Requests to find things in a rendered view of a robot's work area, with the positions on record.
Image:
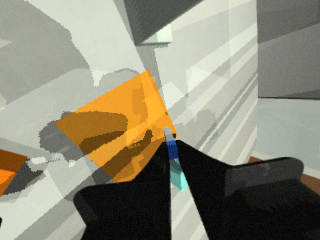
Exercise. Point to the teal rectangular block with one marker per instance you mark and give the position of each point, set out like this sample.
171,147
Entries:
177,176

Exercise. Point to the orange square marking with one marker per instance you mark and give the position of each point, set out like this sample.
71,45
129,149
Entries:
121,130

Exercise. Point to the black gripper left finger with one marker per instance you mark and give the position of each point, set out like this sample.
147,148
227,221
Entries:
149,192

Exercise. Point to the grey panel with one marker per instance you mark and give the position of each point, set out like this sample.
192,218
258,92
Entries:
150,19

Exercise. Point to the orange block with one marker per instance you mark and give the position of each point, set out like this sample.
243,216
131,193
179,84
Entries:
10,163

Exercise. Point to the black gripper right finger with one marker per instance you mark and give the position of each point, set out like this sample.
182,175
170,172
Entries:
212,183

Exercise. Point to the blue and grey network plug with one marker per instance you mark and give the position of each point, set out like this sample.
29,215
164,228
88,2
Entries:
172,147

